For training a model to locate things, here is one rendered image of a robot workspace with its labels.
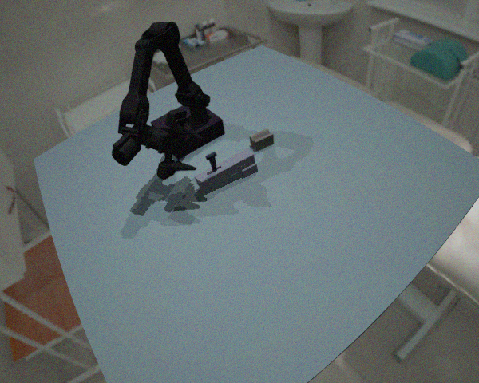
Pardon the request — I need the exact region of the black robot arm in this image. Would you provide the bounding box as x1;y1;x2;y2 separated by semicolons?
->
112;22;212;166

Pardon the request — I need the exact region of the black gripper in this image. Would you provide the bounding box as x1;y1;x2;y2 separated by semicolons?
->
144;109;203;180

